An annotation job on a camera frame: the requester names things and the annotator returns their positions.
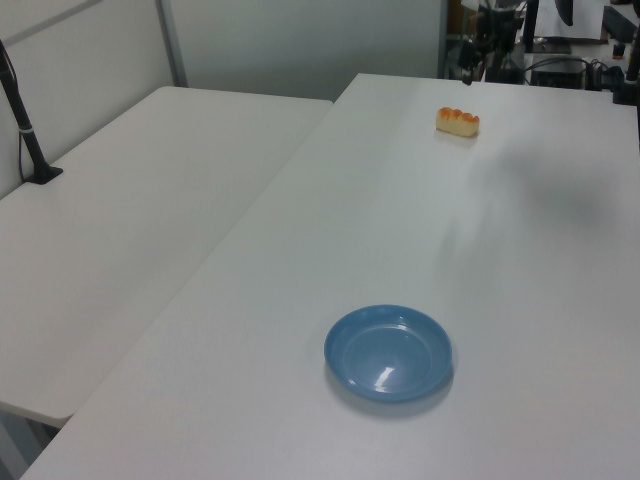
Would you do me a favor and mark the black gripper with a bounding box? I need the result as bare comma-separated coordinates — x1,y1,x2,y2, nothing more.
458,0,517,87

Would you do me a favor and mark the orange glazed bread loaf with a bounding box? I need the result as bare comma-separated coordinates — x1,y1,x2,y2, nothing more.
434,106,482,137

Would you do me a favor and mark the blue plastic plate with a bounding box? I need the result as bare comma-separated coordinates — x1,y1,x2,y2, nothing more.
323,303,455,406

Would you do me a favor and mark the brown wooden board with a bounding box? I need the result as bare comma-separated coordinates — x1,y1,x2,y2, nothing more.
448,0,479,36

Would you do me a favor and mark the black vertical stand pole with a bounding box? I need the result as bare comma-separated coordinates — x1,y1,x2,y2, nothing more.
522,0,542,51

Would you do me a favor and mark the black electronics box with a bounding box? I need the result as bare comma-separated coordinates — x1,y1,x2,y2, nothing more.
530,57,587,90

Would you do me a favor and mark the white sheet panel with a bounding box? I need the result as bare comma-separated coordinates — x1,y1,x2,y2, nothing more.
537,0,604,44

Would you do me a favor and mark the dark equipment case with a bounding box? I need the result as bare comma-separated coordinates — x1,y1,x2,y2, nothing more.
602,3,640,47

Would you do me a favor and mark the white empty table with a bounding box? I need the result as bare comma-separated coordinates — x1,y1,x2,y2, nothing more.
0,85,335,429

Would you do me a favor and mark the grey partition edge post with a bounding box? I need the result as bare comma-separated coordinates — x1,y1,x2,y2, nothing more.
436,0,451,80

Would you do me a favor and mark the black cable bundle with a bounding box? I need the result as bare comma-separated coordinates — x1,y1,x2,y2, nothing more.
584,58,626,92

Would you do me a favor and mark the black camera stand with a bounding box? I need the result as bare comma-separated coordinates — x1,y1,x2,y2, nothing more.
610,29,640,106

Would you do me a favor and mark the grey metal partition post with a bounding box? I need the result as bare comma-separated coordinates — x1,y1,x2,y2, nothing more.
155,0,189,89

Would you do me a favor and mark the black camera pole with clamp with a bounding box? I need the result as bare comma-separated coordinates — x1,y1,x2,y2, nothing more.
0,38,65,187

